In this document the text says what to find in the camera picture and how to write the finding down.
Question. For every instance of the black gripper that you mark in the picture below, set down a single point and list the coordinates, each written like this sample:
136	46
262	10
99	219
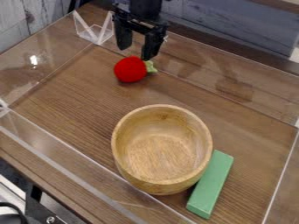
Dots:
141	17

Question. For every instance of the red plush strawberry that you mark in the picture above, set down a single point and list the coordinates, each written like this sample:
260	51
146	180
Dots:
132	69

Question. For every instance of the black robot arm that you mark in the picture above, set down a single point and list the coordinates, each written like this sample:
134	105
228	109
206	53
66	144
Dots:
140	16

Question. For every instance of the wooden bowl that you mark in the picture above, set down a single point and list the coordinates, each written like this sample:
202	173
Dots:
162	147

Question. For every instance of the green rectangular block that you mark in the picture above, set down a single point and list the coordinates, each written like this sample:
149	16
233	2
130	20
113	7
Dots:
208	190

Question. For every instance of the clear acrylic corner bracket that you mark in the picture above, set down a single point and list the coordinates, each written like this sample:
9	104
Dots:
98	34

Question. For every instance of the clear acrylic front wall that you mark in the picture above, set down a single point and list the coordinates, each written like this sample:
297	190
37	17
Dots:
70	176

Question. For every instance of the black metal table mount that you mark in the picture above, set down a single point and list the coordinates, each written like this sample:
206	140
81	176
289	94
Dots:
37	211

